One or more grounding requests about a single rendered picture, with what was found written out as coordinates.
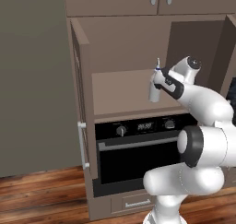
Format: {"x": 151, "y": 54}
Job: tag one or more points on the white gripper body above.
{"x": 160, "y": 76}

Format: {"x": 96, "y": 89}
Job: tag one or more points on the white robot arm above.
{"x": 212, "y": 108}

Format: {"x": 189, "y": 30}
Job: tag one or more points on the white spray bottle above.
{"x": 153, "y": 95}

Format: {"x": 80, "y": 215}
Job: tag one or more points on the brown cabinet carcass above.
{"x": 123, "y": 46}

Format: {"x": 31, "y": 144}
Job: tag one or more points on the brown open cabinet door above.
{"x": 223, "y": 49}
{"x": 86, "y": 95}

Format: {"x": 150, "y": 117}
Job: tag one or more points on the black oven knob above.
{"x": 121, "y": 131}
{"x": 169, "y": 124}

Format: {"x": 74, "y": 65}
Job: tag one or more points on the black built-in oven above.
{"x": 129, "y": 166}

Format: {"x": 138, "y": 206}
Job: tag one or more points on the brown drawer front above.
{"x": 118, "y": 204}

